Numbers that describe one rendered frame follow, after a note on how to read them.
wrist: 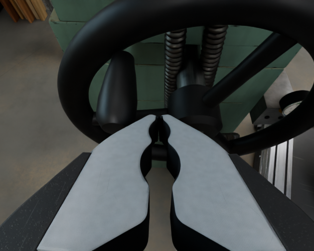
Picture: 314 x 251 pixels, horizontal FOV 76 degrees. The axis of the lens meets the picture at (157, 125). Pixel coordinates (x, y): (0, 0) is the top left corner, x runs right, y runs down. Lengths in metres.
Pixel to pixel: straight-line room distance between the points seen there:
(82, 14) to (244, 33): 0.24
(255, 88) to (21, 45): 1.59
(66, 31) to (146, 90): 0.20
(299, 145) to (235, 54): 0.73
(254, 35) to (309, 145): 0.88
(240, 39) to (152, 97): 0.29
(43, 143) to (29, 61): 0.65
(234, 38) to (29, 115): 1.23
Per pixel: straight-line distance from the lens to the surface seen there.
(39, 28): 1.89
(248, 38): 0.28
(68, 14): 0.38
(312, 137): 1.14
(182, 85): 0.24
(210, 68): 0.27
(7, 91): 1.54
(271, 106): 0.55
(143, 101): 0.52
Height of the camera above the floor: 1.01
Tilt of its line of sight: 62 degrees down
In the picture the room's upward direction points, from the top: 3 degrees clockwise
